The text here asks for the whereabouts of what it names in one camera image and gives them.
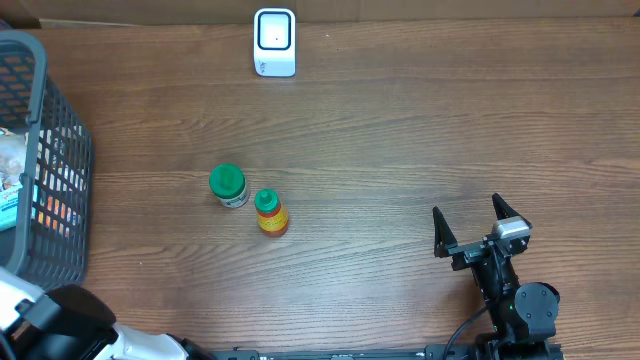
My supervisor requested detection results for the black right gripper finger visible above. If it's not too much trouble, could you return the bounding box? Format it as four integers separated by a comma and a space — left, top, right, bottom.
432, 207, 458, 258
491, 193, 519, 220

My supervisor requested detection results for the green cap hot sauce bottle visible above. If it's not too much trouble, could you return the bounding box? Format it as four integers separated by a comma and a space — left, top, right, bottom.
254, 188, 289, 237

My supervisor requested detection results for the green cap white jar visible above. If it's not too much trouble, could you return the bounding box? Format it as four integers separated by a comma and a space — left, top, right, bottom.
209, 163, 249, 208

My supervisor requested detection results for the teal wipes pack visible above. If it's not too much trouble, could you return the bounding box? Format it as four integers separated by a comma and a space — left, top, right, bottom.
0, 183, 23, 231

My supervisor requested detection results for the clear snack bag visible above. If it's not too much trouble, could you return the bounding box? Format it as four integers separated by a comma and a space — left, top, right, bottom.
1, 128, 27, 191

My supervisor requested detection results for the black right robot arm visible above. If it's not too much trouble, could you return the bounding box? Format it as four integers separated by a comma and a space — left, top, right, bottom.
425, 193, 564, 360

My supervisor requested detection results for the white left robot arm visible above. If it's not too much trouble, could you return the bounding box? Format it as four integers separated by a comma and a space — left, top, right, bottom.
1, 269, 214, 360

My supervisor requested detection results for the white barcode scanner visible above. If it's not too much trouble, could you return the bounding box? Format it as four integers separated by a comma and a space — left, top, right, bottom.
253, 7, 296, 77

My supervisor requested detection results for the dark grey mesh basket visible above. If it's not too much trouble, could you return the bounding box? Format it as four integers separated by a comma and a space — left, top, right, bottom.
1, 30, 95, 290

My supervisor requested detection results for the black cable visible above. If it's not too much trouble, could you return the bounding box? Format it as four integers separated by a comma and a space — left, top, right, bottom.
441, 305, 489, 360

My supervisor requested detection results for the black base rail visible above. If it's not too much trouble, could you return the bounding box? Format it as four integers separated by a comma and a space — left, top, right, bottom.
209, 343, 481, 360

